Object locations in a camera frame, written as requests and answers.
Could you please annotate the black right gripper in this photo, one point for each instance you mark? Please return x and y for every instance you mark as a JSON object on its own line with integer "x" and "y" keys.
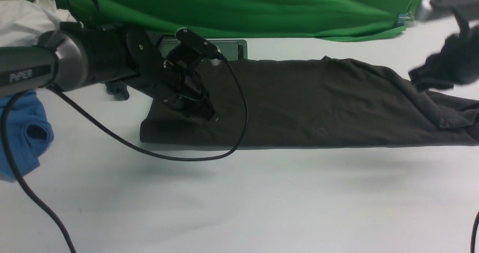
{"x": 457, "y": 62}

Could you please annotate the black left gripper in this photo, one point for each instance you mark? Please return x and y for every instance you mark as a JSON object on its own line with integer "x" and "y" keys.
{"x": 172, "y": 80}

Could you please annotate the gray long-sleeve top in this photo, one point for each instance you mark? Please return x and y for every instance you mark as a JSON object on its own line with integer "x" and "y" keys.
{"x": 316, "y": 104}

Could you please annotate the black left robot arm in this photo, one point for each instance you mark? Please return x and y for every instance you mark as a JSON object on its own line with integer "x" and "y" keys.
{"x": 73, "y": 57}

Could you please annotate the dark gray crumpled garment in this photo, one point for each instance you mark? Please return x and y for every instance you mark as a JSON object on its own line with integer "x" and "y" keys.
{"x": 118, "y": 89}

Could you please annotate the blue binder clip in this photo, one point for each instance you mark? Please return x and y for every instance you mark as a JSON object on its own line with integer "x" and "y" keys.
{"x": 404, "y": 19}

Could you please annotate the green backdrop cloth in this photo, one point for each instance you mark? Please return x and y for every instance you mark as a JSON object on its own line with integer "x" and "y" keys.
{"x": 337, "y": 20}

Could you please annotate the blue crumpled garment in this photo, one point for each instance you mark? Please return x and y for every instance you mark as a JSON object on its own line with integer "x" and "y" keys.
{"x": 29, "y": 133}

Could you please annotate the white crumpled garment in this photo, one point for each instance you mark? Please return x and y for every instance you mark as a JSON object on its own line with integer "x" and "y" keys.
{"x": 22, "y": 21}

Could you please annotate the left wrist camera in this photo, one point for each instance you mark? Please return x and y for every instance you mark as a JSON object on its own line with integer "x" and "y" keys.
{"x": 200, "y": 45}

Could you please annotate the metal table cable tray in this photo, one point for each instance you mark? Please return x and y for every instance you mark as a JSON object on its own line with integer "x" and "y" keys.
{"x": 232, "y": 49}

